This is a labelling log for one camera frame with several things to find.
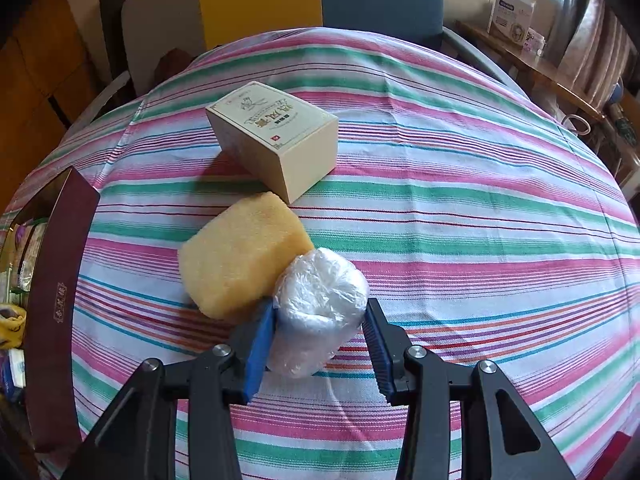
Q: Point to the yellow packet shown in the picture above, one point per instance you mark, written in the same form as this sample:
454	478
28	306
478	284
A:
12	325

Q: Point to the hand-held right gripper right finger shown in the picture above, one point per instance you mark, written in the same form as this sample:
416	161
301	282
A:
375	345

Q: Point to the purple snack packet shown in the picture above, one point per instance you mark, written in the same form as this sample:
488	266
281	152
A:
20	240

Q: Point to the gold tin box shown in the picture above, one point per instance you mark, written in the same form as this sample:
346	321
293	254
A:
55	285

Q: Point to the grey yellow blue chair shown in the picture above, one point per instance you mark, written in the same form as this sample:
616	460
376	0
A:
300	0

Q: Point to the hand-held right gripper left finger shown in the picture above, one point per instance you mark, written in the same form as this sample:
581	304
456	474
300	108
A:
260	350

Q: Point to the cream cardboard box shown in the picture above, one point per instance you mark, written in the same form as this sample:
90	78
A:
280	135

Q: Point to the dark red cushion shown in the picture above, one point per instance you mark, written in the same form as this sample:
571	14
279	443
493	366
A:
170	67

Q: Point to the yellow sponge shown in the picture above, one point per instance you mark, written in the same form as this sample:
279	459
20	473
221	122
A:
240	255

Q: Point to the white plastic bag roll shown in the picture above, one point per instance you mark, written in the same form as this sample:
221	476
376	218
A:
320	305

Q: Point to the white blue carton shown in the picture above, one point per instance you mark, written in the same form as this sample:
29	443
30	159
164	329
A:
510	15

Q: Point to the pink patterned curtain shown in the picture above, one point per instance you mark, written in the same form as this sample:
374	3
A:
595	45

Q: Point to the wooden cabinet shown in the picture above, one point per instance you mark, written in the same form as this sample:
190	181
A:
35	70

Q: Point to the blue white packet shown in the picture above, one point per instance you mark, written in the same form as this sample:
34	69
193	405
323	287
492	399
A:
12	372

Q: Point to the striped tablecloth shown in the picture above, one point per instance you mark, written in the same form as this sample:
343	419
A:
450	235

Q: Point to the beige biscuit packet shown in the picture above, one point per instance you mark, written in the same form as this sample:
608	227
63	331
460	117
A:
32	255

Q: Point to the wooden side table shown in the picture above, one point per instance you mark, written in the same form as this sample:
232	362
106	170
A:
545	72

